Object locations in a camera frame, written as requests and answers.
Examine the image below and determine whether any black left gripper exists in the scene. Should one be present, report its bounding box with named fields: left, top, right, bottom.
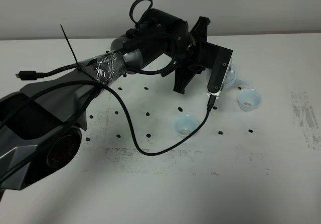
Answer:
left=173, top=16, right=233, bottom=94

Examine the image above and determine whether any light blue porcelain teapot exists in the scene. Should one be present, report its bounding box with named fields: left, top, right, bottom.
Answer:
left=223, top=63, right=250, bottom=90

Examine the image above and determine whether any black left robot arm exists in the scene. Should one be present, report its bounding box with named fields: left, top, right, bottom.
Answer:
left=1, top=8, right=232, bottom=191

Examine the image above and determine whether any near light blue teacup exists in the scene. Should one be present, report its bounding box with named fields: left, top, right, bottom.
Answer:
left=174, top=115, right=199, bottom=138

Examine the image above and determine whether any light blue teacup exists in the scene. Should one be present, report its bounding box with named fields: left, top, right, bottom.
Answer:
left=238, top=88, right=262, bottom=111
left=174, top=115, right=199, bottom=138

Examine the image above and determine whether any far light blue teacup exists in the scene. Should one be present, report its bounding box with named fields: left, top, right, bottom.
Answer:
left=238, top=88, right=262, bottom=111

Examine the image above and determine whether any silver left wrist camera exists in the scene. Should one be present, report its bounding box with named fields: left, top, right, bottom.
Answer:
left=207, top=57, right=233, bottom=99

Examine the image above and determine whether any black left camera cable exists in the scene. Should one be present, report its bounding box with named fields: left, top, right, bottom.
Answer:
left=0, top=0, right=218, bottom=184

